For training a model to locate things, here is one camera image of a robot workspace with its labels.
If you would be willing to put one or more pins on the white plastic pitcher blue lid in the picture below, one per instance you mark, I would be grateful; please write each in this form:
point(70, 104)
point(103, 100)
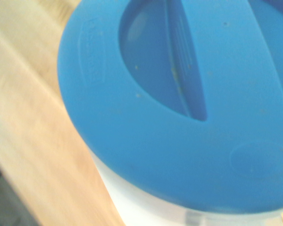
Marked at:
point(160, 131)

